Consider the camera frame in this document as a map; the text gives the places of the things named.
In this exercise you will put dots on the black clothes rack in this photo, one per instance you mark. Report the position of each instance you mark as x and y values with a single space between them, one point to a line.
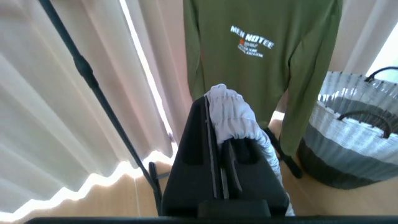
84 71

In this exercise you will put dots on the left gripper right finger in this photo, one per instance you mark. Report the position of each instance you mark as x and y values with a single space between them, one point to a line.
258 186

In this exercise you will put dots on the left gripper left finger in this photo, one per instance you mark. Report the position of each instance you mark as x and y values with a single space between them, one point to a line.
183 186

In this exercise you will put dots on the pale grey garment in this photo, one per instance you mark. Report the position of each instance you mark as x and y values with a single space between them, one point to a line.
233 118

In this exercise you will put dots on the green long-sleeved shirt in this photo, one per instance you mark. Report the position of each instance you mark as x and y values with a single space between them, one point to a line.
248 71

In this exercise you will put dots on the white laundry basket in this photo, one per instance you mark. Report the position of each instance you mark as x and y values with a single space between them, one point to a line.
342 146

